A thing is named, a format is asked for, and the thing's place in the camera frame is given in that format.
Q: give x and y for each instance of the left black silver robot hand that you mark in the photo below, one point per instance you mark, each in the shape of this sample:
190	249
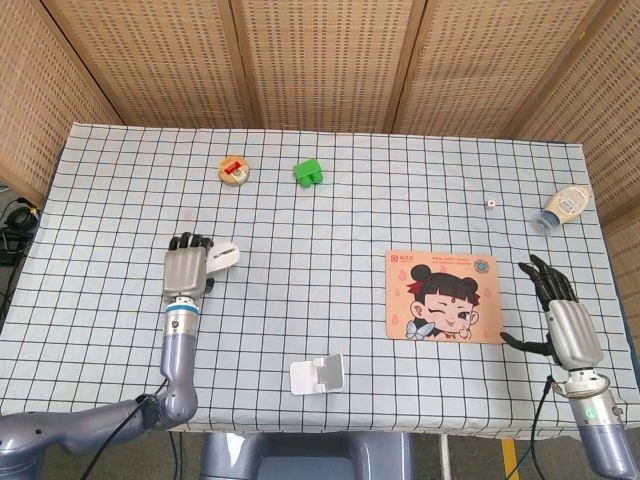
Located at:
184	272

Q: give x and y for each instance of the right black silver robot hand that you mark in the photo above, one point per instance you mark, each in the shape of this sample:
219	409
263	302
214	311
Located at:
575	335

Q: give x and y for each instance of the white computer mouse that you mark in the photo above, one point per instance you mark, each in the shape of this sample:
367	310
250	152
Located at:
226	256

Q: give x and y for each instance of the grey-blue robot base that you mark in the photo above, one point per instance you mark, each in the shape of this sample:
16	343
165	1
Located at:
310	455

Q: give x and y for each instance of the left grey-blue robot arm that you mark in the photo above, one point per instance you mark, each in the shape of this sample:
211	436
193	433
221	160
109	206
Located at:
175	360

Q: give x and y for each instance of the cartoon girl mouse pad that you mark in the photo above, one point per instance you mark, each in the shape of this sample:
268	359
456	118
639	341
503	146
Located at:
442	300

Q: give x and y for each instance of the round wooden toy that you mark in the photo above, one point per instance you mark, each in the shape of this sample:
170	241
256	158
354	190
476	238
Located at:
233	170

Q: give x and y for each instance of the cream bottle blue cap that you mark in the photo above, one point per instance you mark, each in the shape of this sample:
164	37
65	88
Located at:
567	202

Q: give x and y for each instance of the blue checkered tablecloth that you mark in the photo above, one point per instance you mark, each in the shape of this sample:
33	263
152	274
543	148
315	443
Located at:
320	225

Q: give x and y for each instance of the green toy building block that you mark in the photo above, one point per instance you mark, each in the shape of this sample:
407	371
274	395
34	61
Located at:
306	171

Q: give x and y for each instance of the white folding phone stand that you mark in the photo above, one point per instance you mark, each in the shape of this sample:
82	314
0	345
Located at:
320	375

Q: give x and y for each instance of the white table leg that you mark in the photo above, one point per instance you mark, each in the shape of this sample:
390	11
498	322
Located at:
444	457

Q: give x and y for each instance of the woven bamboo folding screen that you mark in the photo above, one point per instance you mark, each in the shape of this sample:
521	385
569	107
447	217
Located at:
320	60

